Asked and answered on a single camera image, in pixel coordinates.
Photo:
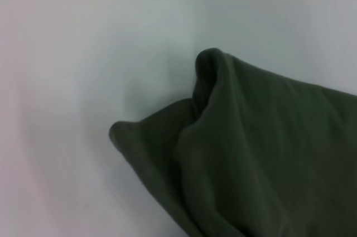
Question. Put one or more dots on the dark green printed t-shirt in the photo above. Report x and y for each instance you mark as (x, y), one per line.
(251, 150)

